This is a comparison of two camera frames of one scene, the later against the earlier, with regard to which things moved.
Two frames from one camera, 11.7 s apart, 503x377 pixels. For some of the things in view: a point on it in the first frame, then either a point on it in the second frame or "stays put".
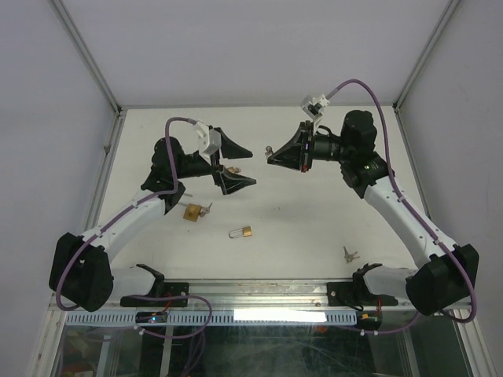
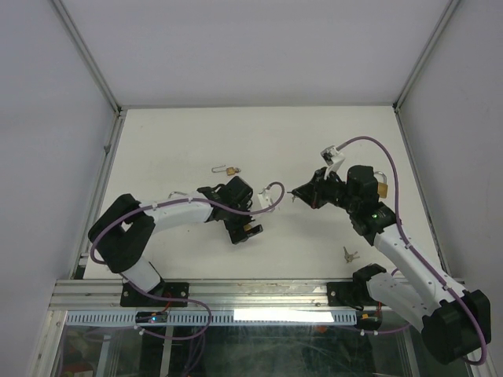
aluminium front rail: x=251 y=297 stays put
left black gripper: x=225 y=178 → x=236 y=232
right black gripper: x=294 y=155 → x=311 y=192
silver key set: x=349 y=257 stays put
